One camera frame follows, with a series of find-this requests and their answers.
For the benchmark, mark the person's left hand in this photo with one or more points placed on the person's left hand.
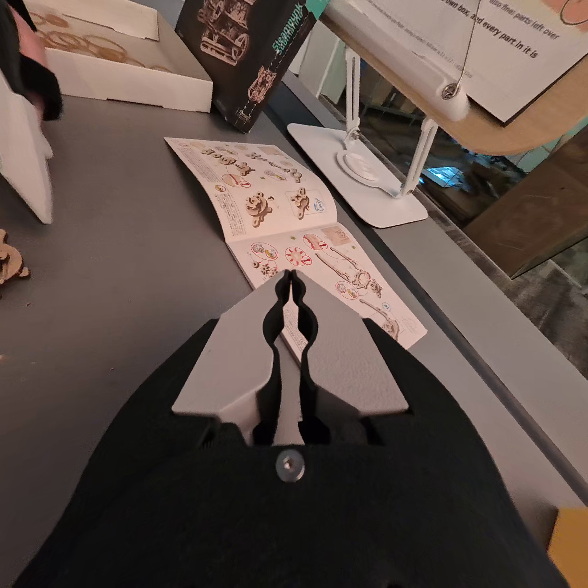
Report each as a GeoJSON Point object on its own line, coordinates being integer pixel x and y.
{"type": "Point", "coordinates": [32, 46]}

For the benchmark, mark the illustrated instruction booklet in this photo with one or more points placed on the illustrated instruction booklet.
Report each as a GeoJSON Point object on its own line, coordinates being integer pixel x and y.
{"type": "Point", "coordinates": [257, 193]}

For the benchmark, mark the white document stand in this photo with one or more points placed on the white document stand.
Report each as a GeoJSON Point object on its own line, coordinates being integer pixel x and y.
{"type": "Point", "coordinates": [367, 202]}

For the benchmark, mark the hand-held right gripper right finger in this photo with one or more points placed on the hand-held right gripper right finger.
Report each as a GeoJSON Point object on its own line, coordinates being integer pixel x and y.
{"type": "Point", "coordinates": [358, 367]}

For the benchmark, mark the black model kit box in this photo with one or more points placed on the black model kit box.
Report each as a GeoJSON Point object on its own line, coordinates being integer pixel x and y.
{"type": "Point", "coordinates": [239, 55]}

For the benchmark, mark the pile of wooden rings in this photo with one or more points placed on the pile of wooden rings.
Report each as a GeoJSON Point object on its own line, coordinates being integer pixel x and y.
{"type": "Point", "coordinates": [110, 46]}

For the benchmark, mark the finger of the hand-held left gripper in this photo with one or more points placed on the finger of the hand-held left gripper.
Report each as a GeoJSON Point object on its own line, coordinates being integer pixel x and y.
{"type": "Point", "coordinates": [23, 160]}

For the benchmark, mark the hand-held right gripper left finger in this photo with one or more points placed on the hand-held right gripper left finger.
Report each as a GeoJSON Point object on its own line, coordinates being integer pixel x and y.
{"type": "Point", "coordinates": [220, 372]}

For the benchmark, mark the yellow cardboard box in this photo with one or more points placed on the yellow cardboard box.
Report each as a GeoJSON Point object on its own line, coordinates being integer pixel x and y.
{"type": "Point", "coordinates": [569, 551]}

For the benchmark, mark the white cardboard box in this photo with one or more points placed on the white cardboard box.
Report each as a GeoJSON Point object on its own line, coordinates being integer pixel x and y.
{"type": "Point", "coordinates": [138, 89]}

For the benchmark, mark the round wooden model assembly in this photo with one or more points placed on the round wooden model assembly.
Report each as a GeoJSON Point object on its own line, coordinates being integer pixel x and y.
{"type": "Point", "coordinates": [9, 266]}

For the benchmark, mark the printed paper sheet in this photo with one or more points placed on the printed paper sheet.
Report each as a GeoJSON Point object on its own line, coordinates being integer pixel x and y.
{"type": "Point", "coordinates": [505, 69]}

